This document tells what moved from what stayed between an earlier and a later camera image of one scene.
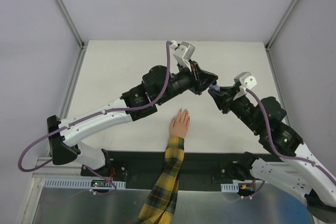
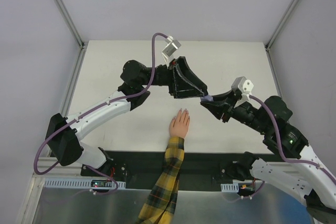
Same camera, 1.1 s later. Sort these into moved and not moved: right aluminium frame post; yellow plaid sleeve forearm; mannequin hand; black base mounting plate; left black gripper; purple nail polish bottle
Moved: purple nail polish bottle; left black gripper
Not moved: right aluminium frame post; mannequin hand; black base mounting plate; yellow plaid sleeve forearm
